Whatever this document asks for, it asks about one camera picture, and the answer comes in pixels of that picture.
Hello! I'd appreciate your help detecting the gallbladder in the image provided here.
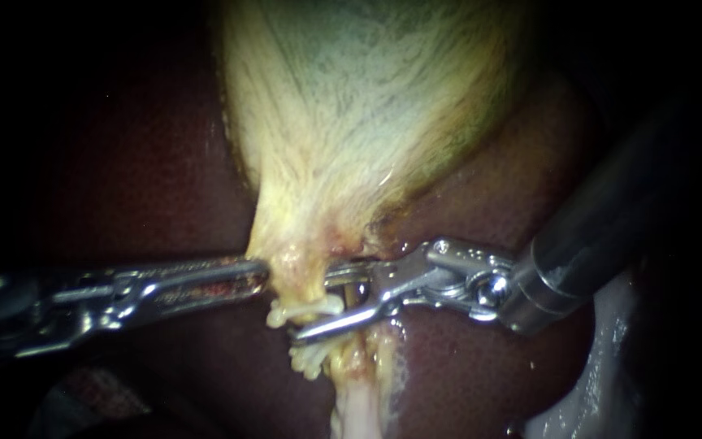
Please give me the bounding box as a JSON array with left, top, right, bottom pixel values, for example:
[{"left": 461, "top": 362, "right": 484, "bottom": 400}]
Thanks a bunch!
[{"left": 215, "top": 0, "right": 538, "bottom": 306}]

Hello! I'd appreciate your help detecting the right arm instrument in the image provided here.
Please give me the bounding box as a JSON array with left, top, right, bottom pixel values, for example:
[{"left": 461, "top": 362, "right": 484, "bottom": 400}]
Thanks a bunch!
[{"left": 375, "top": 236, "right": 518, "bottom": 323}]

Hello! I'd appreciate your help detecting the left arm instrument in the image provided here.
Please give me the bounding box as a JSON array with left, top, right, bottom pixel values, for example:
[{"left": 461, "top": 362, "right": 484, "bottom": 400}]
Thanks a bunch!
[{"left": 0, "top": 270, "right": 140, "bottom": 359}]

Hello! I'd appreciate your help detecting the left arm instrument jaw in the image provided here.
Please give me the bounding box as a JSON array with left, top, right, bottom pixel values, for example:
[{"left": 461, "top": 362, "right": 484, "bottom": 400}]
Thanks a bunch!
[
  {"left": 121, "top": 272, "right": 271, "bottom": 319},
  {"left": 115, "top": 255, "right": 271, "bottom": 289}
]

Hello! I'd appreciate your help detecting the white clip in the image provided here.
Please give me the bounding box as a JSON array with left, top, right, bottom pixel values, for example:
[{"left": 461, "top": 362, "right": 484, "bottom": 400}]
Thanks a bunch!
[
  {"left": 288, "top": 346, "right": 329, "bottom": 381},
  {"left": 265, "top": 294, "right": 345, "bottom": 329}
]

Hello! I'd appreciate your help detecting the right arm instrument jaw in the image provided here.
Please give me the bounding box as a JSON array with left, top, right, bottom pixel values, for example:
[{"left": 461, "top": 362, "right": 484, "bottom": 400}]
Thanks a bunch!
[
  {"left": 292, "top": 298, "right": 398, "bottom": 345},
  {"left": 325, "top": 260, "right": 392, "bottom": 289}
]

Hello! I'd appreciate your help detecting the dark red liver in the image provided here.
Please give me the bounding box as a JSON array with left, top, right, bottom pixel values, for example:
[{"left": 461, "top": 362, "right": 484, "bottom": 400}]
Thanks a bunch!
[{"left": 0, "top": 54, "right": 639, "bottom": 439}]

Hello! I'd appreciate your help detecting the pale fatty tissue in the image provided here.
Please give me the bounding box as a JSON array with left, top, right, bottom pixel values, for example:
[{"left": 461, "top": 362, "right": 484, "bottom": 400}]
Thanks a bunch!
[
  {"left": 328, "top": 323, "right": 402, "bottom": 439},
  {"left": 524, "top": 271, "right": 642, "bottom": 439}
]

